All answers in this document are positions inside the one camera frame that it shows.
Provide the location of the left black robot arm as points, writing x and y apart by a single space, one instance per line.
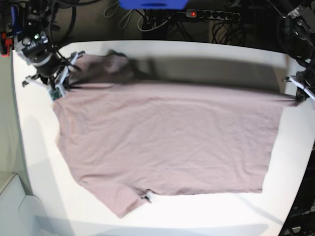
296 36

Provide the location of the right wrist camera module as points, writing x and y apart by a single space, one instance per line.
56 93

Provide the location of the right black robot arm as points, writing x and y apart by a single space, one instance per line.
33 42

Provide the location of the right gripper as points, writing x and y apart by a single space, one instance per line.
53 71

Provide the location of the blue box overhead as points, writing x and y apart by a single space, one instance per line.
153 4

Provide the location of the red black clamp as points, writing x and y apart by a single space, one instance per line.
6 42

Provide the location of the mauve t-shirt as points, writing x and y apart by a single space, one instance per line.
122 138

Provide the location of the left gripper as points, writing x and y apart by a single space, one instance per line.
305 83

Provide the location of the white power strip red switch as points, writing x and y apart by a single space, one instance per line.
213 15

